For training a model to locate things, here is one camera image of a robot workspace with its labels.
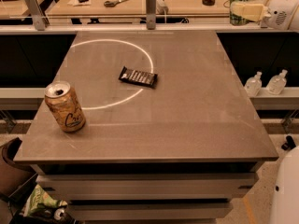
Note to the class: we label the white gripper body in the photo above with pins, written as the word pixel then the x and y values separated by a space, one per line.
pixel 279 13

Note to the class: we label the middle metal bracket post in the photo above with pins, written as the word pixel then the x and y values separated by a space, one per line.
pixel 151 14

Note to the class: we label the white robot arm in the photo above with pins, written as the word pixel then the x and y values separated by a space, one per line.
pixel 285 205

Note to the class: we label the brown bin on floor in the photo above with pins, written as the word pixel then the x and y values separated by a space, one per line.
pixel 13 176

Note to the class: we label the orange LaCroix can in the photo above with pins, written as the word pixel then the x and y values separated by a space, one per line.
pixel 62 101

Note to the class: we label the dark chocolate bar wrapper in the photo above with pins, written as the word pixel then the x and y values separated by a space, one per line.
pixel 136 77

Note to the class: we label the black chair caster leg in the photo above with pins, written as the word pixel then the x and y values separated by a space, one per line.
pixel 289 144

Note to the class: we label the green chip bag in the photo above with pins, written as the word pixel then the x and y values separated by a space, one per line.
pixel 41 204

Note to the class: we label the clear sanitizer bottle near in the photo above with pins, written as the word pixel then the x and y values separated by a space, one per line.
pixel 253 85

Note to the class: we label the white power adapter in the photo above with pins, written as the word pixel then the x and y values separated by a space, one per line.
pixel 161 7

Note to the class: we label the left metal bracket post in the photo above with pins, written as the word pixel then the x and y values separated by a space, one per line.
pixel 40 21

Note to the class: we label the clear sanitizer bottle far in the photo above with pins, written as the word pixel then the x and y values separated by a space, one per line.
pixel 277 83

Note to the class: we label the scissors on desk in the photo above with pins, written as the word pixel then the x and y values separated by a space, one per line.
pixel 113 3

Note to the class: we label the clear sanitizer bottle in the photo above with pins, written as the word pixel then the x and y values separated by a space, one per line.
pixel 253 85
pixel 277 83

